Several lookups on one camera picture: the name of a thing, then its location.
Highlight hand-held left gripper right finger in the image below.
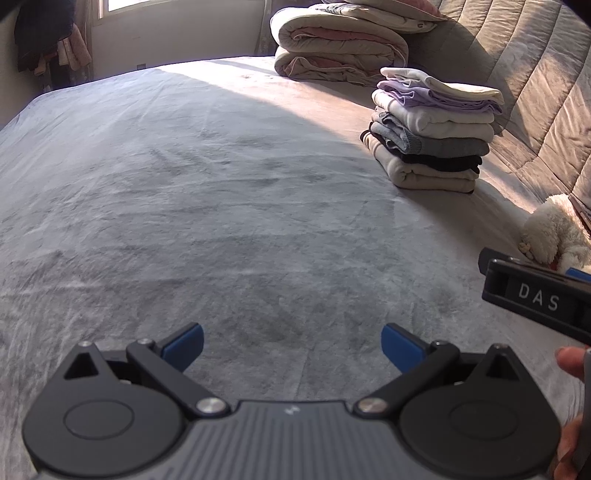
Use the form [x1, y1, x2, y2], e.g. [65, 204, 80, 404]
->
[355, 322, 526, 420]

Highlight grey bed cover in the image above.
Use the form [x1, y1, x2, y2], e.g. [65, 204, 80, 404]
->
[0, 55, 591, 480]

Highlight folded beige pink quilt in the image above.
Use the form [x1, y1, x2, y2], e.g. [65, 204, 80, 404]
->
[270, 7, 409, 84]

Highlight beige pink pillow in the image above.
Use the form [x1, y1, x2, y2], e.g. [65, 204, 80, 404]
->
[314, 0, 448, 33]

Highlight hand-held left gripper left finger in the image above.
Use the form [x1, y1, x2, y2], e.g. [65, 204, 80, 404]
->
[62, 322, 230, 419]

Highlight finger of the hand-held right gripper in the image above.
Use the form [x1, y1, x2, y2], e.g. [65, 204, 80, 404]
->
[481, 257, 591, 347]
[477, 247, 591, 282]

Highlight white plush toy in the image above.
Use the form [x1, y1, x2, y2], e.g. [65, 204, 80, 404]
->
[518, 194, 591, 274]

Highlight person's right hand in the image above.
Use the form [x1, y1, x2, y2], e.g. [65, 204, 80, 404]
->
[551, 345, 587, 480]

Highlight folded black garment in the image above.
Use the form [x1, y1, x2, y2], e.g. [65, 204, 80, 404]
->
[361, 129, 483, 172]

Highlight folded purple garment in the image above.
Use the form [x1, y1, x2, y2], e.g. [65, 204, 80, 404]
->
[378, 79, 504, 114]

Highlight hanging dark clothes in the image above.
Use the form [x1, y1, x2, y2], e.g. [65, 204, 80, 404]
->
[14, 0, 93, 88]

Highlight window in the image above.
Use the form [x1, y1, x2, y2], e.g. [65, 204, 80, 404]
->
[95, 0, 185, 17]

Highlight grey patterned curtain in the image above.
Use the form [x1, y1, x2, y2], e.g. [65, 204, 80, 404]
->
[255, 0, 280, 56]

